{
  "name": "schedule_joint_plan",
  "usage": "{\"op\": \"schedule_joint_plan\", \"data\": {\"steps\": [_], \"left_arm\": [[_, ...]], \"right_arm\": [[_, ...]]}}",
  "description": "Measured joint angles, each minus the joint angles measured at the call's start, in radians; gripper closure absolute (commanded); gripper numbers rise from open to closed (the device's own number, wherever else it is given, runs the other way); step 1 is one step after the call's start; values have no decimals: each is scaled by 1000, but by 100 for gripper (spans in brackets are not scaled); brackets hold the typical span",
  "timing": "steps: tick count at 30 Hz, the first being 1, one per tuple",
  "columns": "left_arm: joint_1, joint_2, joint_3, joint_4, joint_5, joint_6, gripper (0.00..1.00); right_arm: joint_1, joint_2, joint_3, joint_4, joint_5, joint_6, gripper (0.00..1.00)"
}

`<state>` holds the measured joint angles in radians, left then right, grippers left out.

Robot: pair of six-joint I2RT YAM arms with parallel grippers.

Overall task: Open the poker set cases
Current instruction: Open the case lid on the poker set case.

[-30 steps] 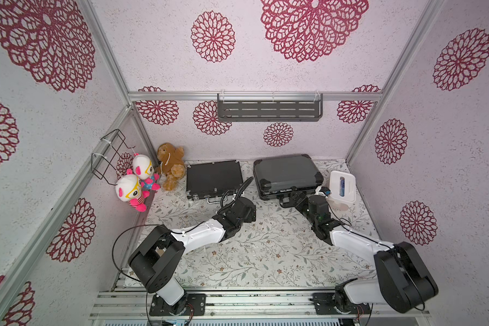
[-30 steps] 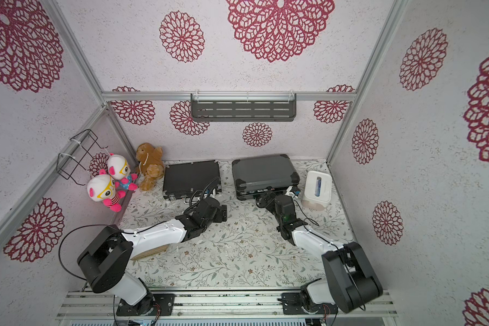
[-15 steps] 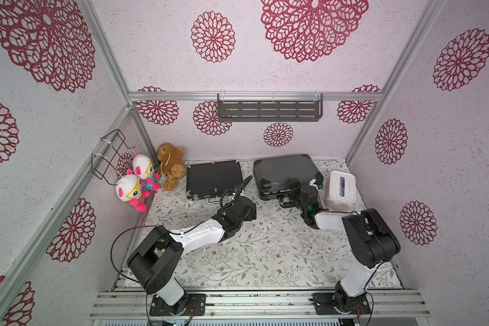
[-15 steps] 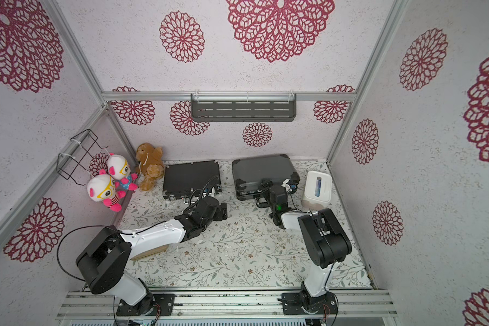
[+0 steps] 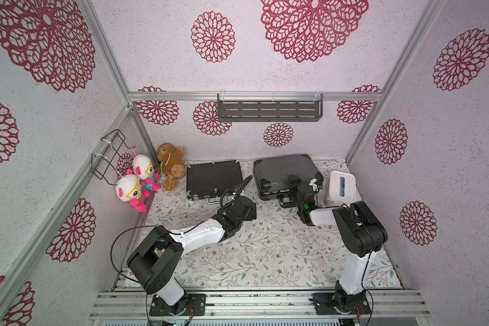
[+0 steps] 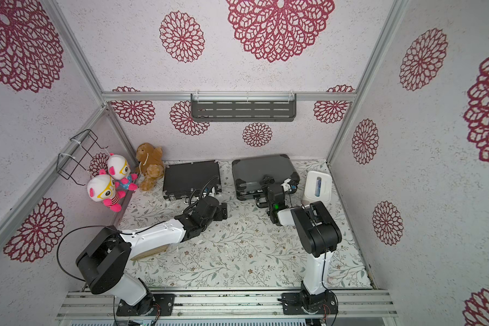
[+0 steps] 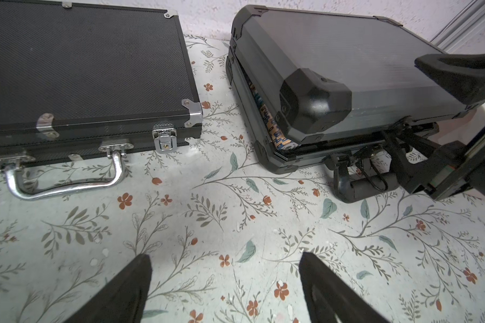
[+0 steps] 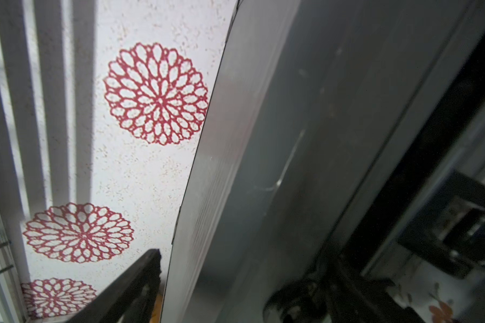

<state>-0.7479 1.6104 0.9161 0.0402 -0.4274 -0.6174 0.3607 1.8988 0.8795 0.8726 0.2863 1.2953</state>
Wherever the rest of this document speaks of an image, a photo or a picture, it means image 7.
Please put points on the black textured poker case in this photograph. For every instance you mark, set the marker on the black textured poker case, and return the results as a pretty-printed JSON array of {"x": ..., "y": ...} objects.
[{"x": 88, "y": 81}]

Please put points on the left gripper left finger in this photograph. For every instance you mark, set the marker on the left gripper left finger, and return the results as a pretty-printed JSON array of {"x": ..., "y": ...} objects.
[{"x": 122, "y": 299}]

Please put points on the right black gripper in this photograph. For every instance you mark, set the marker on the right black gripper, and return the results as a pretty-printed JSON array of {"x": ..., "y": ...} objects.
[{"x": 442, "y": 171}]

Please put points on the floral table mat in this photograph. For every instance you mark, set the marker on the floral table mat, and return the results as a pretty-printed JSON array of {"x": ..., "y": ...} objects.
[{"x": 225, "y": 235}]

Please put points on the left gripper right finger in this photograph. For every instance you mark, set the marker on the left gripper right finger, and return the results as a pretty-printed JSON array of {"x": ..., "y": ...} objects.
[{"x": 328, "y": 298}]

